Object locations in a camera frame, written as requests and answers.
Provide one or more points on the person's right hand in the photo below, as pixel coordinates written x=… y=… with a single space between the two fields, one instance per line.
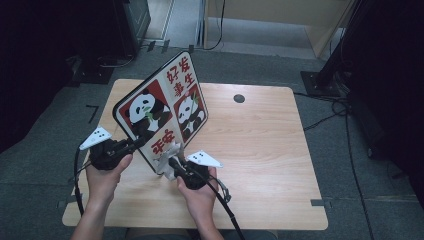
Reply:
x=200 y=200

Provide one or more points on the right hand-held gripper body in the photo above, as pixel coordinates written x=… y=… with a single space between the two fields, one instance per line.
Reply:
x=196 y=173

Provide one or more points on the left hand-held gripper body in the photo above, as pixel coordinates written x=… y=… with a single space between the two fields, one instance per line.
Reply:
x=103 y=155

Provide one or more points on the black floor base plate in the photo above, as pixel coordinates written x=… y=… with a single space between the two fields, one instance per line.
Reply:
x=91 y=71

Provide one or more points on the panda picture sign board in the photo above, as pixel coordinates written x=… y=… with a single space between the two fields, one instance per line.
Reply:
x=160 y=106

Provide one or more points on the dark round table grommet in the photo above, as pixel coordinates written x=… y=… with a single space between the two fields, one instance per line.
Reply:
x=239 y=98

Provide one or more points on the grey tape strip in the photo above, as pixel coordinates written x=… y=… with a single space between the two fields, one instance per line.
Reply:
x=321 y=203
x=65 y=202

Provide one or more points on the black metal stand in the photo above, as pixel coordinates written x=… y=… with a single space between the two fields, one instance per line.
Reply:
x=328 y=73

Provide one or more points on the black cabinet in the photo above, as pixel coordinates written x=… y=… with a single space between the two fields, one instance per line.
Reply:
x=133 y=26

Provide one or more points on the light wooden furniture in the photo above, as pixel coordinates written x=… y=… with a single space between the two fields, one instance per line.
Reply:
x=280 y=13

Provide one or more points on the dark curtain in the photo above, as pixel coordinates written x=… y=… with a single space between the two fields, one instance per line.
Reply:
x=40 y=60

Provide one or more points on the person's left hand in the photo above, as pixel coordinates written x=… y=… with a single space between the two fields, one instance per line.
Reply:
x=105 y=183

